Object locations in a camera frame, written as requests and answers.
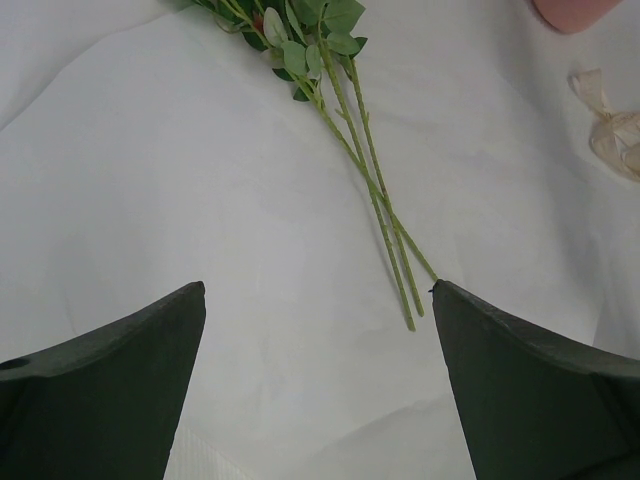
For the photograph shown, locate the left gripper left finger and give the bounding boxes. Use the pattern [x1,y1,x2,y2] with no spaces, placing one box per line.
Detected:
[1,282,205,479]

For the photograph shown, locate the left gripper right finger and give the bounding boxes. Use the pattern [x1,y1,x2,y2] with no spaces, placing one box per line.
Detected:
[432,280,639,479]

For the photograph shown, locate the white wrapping paper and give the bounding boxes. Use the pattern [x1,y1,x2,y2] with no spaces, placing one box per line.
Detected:
[1,1,639,479]

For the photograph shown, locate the cream printed ribbon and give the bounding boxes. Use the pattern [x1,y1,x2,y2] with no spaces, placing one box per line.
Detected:
[569,69,639,183]

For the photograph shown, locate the pink flower bouquet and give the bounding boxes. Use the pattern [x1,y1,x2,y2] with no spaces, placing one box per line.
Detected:
[165,1,438,331]

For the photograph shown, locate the pink tall vase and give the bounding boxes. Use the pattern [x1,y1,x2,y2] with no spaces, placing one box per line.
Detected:
[532,0,621,34]

